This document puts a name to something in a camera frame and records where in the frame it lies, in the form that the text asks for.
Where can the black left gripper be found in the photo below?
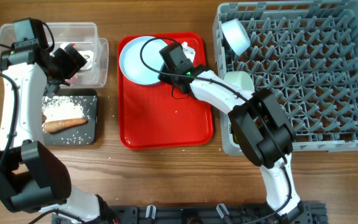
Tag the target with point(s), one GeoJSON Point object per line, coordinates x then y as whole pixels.
{"type": "Point", "coordinates": [73, 65]}

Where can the red snack wrapper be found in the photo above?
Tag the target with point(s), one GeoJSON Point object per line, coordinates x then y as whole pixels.
{"type": "Point", "coordinates": [71, 79]}

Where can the white wrapper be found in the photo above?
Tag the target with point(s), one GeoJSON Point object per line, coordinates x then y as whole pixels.
{"type": "Point", "coordinates": [88, 55]}

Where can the white rice pile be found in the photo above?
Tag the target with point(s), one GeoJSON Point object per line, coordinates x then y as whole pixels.
{"type": "Point", "coordinates": [61, 107]}

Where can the brown food scrap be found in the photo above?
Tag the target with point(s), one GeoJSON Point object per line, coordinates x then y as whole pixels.
{"type": "Point", "coordinates": [43, 118]}

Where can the orange carrot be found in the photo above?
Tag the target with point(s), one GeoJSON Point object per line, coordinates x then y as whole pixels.
{"type": "Point", "coordinates": [60, 125]}

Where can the light blue rice bowl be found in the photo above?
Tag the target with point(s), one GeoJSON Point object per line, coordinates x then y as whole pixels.
{"type": "Point", "coordinates": [236, 36]}

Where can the mint green bowl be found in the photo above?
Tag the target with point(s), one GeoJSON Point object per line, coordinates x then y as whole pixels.
{"type": "Point", "coordinates": [240, 79]}

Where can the yellow plastic cup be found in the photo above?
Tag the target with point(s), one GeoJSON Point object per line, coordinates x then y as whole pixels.
{"type": "Point", "coordinates": [235, 139]}

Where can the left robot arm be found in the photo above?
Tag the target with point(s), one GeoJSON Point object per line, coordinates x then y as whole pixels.
{"type": "Point", "coordinates": [32, 179]}

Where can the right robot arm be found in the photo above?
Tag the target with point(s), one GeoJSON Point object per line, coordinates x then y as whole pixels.
{"type": "Point", "coordinates": [260, 125]}

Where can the black waste tray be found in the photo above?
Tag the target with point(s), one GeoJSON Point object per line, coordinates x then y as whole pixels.
{"type": "Point", "coordinates": [73, 130]}

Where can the grey dishwasher rack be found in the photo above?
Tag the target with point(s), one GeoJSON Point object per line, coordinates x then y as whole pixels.
{"type": "Point", "coordinates": [306, 54]}

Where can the clear plastic bin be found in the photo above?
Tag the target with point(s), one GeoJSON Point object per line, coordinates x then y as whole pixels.
{"type": "Point", "coordinates": [84, 35]}

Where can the light blue plate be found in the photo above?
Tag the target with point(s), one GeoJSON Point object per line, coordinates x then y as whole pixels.
{"type": "Point", "coordinates": [131, 65]}

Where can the red plastic tray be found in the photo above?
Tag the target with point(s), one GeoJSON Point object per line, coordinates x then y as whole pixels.
{"type": "Point", "coordinates": [160, 116]}

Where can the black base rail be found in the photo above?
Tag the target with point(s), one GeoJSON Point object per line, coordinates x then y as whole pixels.
{"type": "Point", "coordinates": [310, 213]}

